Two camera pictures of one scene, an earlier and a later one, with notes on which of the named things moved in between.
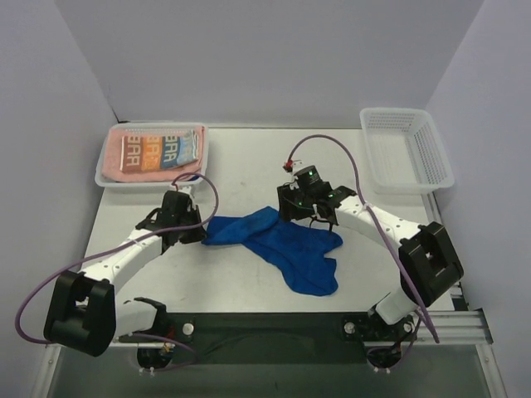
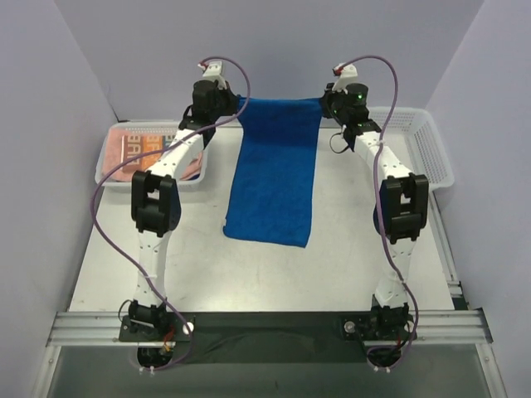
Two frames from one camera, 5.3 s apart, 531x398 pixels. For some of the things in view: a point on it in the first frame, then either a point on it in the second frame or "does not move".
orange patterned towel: (142, 153) does not move
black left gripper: (192, 229) -> (231, 103)
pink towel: (111, 155) does not move
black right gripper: (293, 207) -> (328, 104)
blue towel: (298, 249) -> (272, 192)
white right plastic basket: (405, 152) does not move
